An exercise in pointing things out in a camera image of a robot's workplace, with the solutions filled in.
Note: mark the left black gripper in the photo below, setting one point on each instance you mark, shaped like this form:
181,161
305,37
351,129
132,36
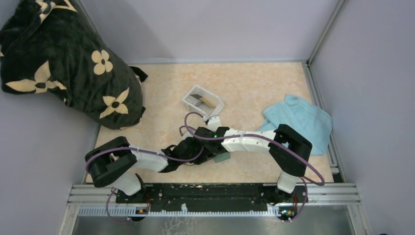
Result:
205,155

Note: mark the translucent white plastic bin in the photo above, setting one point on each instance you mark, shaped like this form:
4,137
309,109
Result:
203,109

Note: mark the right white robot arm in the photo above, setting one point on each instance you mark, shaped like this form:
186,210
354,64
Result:
289,149

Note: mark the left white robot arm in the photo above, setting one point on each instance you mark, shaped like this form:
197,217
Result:
109,165

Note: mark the gold card in bin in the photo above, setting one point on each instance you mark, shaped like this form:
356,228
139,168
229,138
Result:
207,102

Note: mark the light blue towel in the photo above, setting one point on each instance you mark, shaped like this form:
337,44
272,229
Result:
307,119

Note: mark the black floral blanket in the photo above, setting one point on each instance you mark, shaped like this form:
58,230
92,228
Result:
48,46

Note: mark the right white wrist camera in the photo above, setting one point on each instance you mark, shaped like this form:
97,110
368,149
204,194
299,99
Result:
213,123

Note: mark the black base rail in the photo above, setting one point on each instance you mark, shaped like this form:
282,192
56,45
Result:
243,197

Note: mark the aluminium frame rail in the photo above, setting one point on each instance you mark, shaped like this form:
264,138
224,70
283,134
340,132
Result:
101,201

